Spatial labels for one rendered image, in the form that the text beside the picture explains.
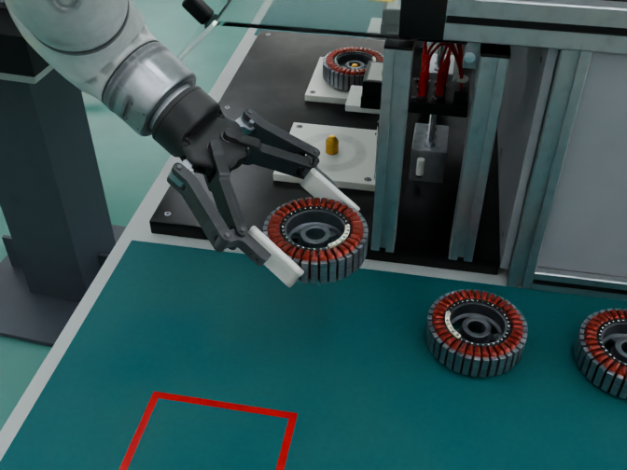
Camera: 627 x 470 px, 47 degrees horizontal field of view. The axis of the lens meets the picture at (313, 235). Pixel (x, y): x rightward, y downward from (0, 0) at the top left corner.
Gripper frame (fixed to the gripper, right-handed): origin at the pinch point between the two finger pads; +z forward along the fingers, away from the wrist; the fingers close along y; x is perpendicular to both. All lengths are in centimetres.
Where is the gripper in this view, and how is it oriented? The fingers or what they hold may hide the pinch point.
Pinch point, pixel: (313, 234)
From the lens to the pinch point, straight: 77.6
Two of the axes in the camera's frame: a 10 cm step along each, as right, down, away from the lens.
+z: 7.5, 6.7, -0.2
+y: -5.1, 5.6, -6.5
